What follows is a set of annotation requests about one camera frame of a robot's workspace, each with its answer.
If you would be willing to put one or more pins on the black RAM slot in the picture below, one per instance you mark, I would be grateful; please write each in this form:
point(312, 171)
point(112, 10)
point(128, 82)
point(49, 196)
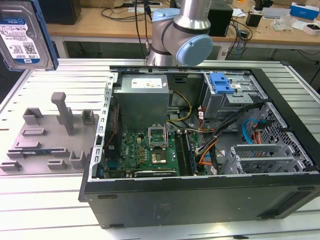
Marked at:
point(180, 152)

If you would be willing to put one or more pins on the CPU socket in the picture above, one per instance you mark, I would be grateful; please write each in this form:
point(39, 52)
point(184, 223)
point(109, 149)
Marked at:
point(158, 158)

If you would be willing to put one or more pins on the clear plastic bag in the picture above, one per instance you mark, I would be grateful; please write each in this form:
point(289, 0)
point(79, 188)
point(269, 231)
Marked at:
point(282, 23)

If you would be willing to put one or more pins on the flat grey box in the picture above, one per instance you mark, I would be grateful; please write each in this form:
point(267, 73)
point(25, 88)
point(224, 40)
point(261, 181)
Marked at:
point(275, 12)

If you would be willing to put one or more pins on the white open box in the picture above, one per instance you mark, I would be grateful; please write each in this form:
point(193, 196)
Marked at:
point(310, 30)

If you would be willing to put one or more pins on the white tag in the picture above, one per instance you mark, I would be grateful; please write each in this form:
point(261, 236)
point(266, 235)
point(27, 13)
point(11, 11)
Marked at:
point(224, 53)

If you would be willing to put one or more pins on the black speaker box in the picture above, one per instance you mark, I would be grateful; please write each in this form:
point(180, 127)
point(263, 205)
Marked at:
point(222, 22)

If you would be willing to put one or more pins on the black graphics card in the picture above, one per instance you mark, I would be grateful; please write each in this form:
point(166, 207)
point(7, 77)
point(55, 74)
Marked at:
point(155, 173)

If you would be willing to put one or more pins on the black PC case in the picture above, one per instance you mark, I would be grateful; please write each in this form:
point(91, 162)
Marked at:
point(175, 205)

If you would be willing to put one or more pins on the hard disk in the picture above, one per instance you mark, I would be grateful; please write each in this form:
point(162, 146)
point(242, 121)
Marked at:
point(20, 32)

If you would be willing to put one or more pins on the RAM stick with black chips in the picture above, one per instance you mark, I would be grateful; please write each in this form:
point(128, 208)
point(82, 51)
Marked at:
point(190, 152)

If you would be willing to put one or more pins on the blue plastic latch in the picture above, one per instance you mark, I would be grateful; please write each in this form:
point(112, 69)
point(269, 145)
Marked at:
point(217, 82)

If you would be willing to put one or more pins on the small black box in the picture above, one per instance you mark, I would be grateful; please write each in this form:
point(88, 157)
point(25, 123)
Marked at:
point(253, 20)

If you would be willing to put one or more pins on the silver power supply unit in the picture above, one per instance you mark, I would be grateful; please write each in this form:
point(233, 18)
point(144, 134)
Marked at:
point(140, 105)

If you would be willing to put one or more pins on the wooden desk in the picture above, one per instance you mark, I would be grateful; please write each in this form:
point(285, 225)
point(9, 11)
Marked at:
point(100, 27)

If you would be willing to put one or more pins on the green motherboard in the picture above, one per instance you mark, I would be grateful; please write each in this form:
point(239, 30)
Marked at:
point(132, 150)

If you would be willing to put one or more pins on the blue cardboard box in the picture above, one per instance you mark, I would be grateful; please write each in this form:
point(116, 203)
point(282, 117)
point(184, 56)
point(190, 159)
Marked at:
point(303, 10)

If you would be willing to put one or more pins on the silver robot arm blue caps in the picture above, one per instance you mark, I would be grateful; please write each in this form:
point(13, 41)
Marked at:
point(190, 15)

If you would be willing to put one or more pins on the metal drive cage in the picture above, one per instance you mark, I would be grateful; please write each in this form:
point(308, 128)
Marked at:
point(220, 105)

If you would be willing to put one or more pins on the grey parts rack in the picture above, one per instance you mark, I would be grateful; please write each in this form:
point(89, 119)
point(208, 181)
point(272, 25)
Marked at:
point(50, 140)

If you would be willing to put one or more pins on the blue RAM stick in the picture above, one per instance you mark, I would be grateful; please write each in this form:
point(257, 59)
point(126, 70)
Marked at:
point(37, 152)

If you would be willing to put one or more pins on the large black box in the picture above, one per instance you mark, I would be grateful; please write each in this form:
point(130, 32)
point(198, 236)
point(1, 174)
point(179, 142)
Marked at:
point(65, 11)

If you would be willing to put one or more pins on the metal disk bay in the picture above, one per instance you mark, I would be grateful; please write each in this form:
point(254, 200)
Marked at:
point(262, 148)

